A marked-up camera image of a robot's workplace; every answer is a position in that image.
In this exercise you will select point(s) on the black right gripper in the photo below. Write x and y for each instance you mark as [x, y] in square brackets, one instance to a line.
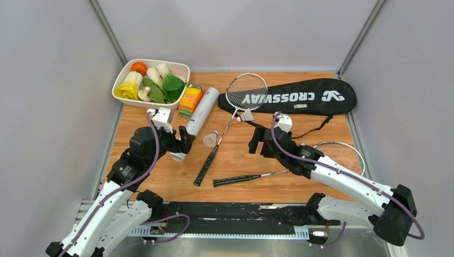
[257, 137]

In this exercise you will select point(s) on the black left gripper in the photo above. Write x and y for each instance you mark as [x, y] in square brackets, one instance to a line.
[184, 144]

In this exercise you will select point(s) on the white shuttlecock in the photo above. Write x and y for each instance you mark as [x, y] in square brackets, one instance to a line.
[245, 116]
[210, 140]

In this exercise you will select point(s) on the white shuttlecock tube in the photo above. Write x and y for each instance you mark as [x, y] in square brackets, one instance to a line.
[202, 111]

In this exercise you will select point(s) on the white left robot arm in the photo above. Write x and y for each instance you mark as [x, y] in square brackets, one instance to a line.
[98, 233]

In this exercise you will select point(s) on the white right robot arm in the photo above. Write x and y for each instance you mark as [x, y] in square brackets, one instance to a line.
[389, 211]

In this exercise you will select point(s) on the white racket on bag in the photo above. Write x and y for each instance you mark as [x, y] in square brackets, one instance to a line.
[246, 92]

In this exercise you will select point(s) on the packaged colourful sponges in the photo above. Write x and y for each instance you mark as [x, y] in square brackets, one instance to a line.
[190, 100]

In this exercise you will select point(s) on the green toy bok choy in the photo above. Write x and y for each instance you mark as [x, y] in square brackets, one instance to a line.
[173, 86]

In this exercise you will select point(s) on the toy mushroom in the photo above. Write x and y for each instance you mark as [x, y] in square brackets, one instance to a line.
[144, 94]

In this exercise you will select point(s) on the white toy bok choy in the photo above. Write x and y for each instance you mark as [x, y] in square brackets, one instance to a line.
[155, 77]

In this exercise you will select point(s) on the white plastic tray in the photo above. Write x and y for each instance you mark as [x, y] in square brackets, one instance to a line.
[157, 95]

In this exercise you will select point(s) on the black racket bag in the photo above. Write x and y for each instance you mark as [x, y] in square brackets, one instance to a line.
[325, 97]

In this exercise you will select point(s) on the yellow toy cabbage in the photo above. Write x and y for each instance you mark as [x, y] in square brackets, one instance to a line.
[129, 87]

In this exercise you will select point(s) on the orange toy pumpkin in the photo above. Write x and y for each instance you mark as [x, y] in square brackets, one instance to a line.
[139, 67]

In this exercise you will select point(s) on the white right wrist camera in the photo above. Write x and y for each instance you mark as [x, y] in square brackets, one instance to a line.
[283, 121]

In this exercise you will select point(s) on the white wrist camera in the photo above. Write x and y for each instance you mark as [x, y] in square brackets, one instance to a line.
[283, 121]
[162, 118]

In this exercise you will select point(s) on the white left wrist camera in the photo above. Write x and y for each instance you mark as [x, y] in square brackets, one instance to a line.
[162, 118]

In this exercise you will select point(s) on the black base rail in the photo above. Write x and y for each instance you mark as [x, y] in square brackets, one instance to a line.
[225, 220]

